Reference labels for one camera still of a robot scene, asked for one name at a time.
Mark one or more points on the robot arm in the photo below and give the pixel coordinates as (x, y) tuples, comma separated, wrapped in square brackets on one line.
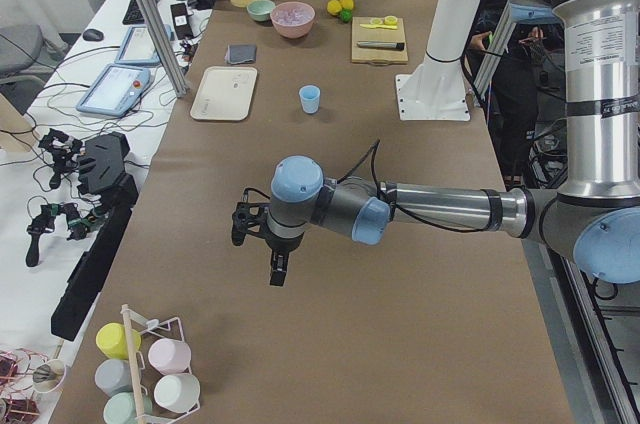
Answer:
[(592, 219)]

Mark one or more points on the far teach pendant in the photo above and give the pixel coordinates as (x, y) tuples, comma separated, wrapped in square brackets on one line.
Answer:
[(137, 48)]

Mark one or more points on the yellow cup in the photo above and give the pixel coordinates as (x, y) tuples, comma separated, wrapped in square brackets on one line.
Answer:
[(111, 341)]

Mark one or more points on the teach pendant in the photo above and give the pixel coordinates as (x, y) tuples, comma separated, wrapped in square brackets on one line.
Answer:
[(137, 48), (115, 91)]

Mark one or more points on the dark grey folded cloth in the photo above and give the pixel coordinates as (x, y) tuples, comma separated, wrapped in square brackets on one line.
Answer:
[(240, 54)]

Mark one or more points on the pink bowl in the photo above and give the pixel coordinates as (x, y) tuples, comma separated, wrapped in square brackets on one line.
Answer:
[(297, 31)]

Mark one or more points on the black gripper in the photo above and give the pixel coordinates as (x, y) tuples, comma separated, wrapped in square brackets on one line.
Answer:
[(278, 245)]

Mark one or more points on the wooden cutting board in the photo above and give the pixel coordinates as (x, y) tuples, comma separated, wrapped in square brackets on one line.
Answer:
[(377, 40)]

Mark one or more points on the aluminium frame post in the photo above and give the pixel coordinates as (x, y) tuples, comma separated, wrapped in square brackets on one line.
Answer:
[(163, 46)]

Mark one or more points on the white camera pillar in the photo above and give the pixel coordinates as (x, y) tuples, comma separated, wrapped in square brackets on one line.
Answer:
[(436, 89)]

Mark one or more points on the black computer mouse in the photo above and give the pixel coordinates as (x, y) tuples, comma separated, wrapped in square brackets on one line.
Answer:
[(93, 35)]

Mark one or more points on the near teach pendant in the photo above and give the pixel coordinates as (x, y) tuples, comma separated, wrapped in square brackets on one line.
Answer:
[(115, 91)]

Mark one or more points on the yellow lemon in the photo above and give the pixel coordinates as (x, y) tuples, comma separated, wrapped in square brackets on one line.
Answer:
[(347, 4), (334, 7)]

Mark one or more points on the black camera rig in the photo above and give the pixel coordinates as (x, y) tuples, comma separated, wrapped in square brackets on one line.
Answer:
[(102, 173)]

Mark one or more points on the lemon slice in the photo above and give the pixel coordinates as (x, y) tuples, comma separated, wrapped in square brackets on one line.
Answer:
[(390, 20)]

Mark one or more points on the yellow plastic knife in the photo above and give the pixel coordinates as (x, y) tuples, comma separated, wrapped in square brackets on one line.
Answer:
[(378, 26)]

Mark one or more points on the blue plastic cup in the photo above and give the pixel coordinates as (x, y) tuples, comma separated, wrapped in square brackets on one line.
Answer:
[(309, 96)]

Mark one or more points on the white cup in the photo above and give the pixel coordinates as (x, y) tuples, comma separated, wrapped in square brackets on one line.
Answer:
[(178, 393)]

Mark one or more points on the beige plastic tray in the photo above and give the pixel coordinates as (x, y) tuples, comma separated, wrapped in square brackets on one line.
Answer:
[(224, 94)]

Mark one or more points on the black handled knife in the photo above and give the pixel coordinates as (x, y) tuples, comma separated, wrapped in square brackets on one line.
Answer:
[(381, 45)]

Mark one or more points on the pink cup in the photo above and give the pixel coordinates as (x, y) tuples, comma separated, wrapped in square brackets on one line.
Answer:
[(169, 356)]

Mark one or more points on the light green cup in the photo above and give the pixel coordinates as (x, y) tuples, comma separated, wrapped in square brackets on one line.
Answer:
[(120, 409)]

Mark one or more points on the clear ice cubes pile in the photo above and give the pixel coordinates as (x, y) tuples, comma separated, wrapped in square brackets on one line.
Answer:
[(292, 16)]

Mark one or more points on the green bowl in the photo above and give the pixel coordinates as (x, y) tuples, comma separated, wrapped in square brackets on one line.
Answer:
[(260, 10)]

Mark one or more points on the grey cup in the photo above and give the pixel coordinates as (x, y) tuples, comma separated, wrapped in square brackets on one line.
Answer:
[(113, 377)]

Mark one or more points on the green lime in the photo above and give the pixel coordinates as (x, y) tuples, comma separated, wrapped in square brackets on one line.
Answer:
[(345, 15)]

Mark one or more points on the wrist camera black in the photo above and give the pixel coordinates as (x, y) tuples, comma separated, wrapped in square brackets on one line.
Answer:
[(249, 218)]

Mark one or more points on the wooden rack handle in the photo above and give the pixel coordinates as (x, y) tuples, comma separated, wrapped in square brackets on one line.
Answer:
[(142, 417)]

